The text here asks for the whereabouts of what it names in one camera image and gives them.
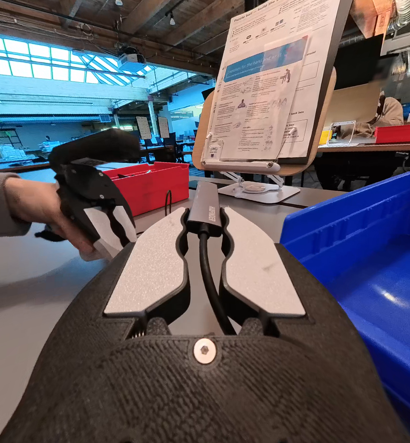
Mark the dark grey hub with cable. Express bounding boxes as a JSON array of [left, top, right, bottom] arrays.
[[185, 181, 237, 336]]

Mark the red plastic bin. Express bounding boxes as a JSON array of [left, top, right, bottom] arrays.
[[375, 123, 410, 144], [102, 161, 190, 217]]

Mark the document stand with instruction sheets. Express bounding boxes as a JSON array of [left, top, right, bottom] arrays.
[[192, 0, 353, 205]]

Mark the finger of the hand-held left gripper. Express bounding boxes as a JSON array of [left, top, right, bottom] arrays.
[[80, 206, 125, 262], [113, 205, 138, 248]]

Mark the grey desk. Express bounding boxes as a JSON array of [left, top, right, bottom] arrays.
[[0, 175, 347, 443]]

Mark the person's left hand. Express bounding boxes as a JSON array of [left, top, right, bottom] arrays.
[[6, 177, 95, 257]]

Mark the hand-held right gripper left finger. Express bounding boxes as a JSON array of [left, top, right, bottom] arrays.
[[103, 207, 191, 325]]

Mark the ceiling projector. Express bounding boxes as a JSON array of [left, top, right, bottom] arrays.
[[117, 53, 147, 70]]

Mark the person's left forearm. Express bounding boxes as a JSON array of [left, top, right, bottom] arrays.
[[0, 172, 32, 239]]

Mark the blue plastic bin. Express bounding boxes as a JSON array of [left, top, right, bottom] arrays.
[[280, 168, 410, 431]]

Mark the clear acrylic stand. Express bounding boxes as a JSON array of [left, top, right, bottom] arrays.
[[330, 120, 357, 143]]

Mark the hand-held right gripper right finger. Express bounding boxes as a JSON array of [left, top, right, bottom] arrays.
[[219, 207, 307, 326]]

